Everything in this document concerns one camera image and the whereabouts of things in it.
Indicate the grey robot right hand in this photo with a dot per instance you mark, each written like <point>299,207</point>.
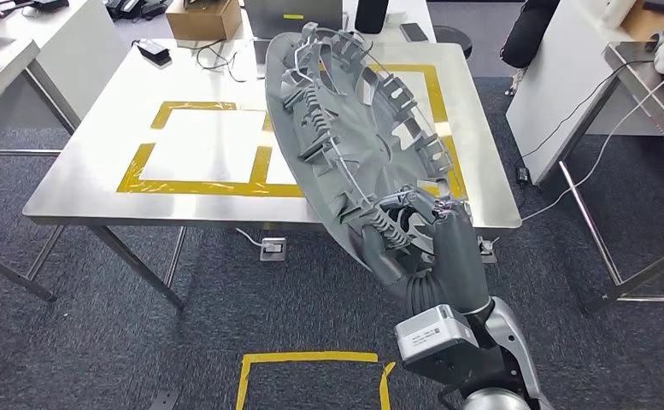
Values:
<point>462,260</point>

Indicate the silver plastic wheel hubcap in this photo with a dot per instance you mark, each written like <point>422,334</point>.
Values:
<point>360,147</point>

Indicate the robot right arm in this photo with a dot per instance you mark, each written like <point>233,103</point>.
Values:
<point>510,339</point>

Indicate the black robot chest part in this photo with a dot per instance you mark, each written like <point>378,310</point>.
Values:
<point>164,400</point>

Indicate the grey floor power outlet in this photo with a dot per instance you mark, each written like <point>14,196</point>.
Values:
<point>273,249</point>
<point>487,250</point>

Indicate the white desk side panel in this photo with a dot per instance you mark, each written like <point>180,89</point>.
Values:
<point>569,85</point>

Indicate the black round stool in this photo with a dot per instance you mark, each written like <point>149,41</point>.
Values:
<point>453,39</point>

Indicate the black phone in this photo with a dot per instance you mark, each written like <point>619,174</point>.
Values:
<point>414,32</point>

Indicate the person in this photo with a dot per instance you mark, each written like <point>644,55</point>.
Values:
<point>530,34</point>

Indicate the black speaker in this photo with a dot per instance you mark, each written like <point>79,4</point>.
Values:
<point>371,17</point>

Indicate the small yellow tape rectangle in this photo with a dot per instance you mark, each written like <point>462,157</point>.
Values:
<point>195,188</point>

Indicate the brown cardboard box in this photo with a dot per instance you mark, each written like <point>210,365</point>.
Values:
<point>204,22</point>
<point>643,25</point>

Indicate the black electronic device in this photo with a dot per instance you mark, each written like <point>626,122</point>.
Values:
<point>3,7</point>
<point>139,8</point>

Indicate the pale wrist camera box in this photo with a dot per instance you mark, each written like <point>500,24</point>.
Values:
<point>433,334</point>

